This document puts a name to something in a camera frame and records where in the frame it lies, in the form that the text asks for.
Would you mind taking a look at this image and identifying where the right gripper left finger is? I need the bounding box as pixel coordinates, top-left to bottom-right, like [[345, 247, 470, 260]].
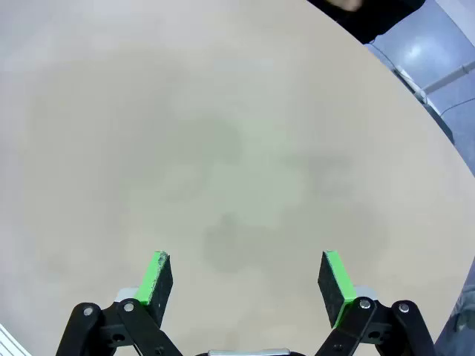
[[55, 251, 185, 356]]

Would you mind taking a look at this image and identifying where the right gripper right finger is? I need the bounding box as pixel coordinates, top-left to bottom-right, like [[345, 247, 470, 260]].
[[315, 250, 439, 356]]

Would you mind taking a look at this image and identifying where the person in black t-shirt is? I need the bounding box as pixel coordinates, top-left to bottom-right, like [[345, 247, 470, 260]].
[[307, 0, 427, 45]]

